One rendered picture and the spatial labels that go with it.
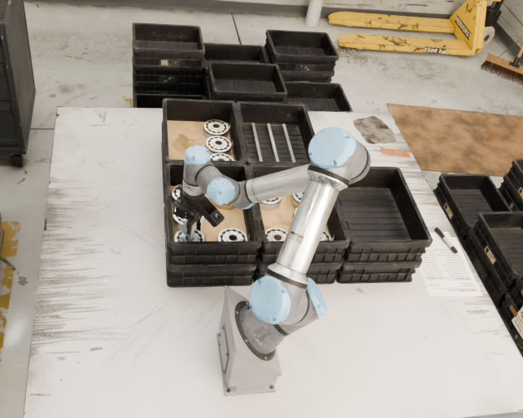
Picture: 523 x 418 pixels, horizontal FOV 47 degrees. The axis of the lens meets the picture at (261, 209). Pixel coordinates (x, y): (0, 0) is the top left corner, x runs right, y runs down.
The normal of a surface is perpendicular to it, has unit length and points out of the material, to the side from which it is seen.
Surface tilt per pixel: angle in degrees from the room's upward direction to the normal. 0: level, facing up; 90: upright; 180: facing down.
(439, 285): 0
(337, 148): 42
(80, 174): 0
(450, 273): 0
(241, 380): 90
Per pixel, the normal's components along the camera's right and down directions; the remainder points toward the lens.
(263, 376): 0.17, 0.70
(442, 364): 0.15, -0.71
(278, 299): -0.54, -0.08
